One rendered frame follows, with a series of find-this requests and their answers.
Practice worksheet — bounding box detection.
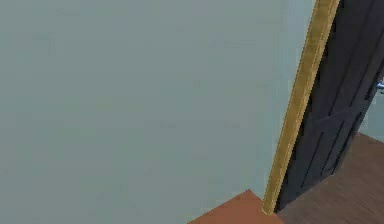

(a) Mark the dark grey room door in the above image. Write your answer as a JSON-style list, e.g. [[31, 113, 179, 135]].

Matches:
[[275, 0, 384, 214]]

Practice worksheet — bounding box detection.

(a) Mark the yellow wooden door frame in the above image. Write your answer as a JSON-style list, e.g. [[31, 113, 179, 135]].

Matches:
[[261, 0, 341, 216]]

